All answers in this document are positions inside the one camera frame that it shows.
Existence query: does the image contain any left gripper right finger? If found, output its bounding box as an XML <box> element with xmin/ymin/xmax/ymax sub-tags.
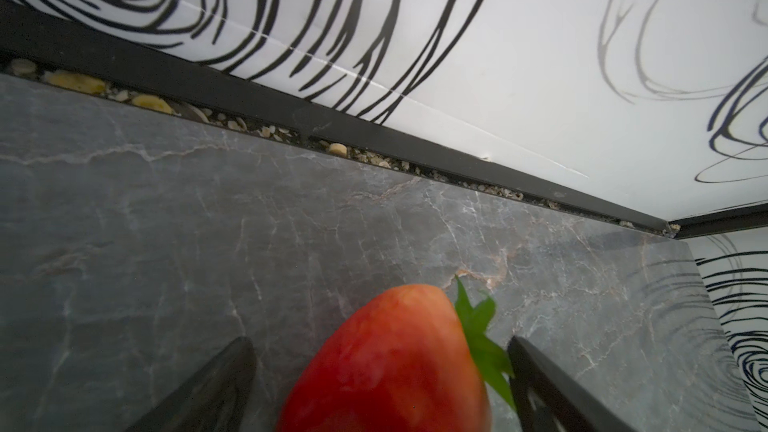
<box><xmin>507</xmin><ymin>336</ymin><xmax>633</xmax><ymax>432</ymax></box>

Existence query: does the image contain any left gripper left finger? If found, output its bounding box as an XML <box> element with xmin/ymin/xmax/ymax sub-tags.
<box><xmin>128</xmin><ymin>336</ymin><xmax>256</xmax><ymax>432</ymax></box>

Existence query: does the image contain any red strawberry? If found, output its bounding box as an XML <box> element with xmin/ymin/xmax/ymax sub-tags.
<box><xmin>276</xmin><ymin>284</ymin><xmax>516</xmax><ymax>431</ymax></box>

